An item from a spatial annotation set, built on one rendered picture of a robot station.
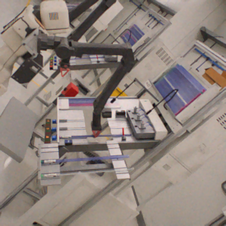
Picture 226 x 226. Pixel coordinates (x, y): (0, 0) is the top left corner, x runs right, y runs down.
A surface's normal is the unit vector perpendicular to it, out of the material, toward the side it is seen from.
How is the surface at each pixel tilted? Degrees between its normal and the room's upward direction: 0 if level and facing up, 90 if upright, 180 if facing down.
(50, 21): 90
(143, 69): 90
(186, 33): 90
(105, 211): 90
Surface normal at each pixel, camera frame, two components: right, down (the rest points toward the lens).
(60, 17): 0.20, 0.54
